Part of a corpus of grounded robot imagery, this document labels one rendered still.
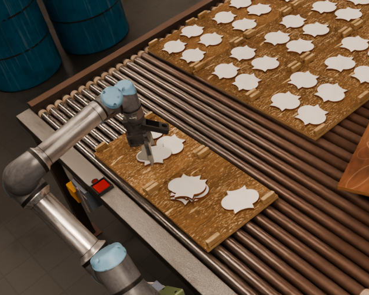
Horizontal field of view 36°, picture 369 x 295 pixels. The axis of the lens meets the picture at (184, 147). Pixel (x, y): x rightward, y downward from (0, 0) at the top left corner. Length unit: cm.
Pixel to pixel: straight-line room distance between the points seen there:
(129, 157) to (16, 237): 151
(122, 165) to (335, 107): 95
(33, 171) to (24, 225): 203
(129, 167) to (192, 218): 44
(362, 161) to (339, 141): 29
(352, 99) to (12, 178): 145
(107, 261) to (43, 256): 181
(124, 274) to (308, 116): 109
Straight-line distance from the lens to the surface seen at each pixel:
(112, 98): 192
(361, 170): 207
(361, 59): 279
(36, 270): 357
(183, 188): 221
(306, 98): 258
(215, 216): 213
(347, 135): 240
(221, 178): 227
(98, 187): 243
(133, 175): 240
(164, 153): 227
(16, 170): 187
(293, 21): 314
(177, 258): 207
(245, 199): 215
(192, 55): 302
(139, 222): 224
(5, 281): 363
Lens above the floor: 250
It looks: 40 degrees down
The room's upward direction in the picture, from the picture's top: 17 degrees counter-clockwise
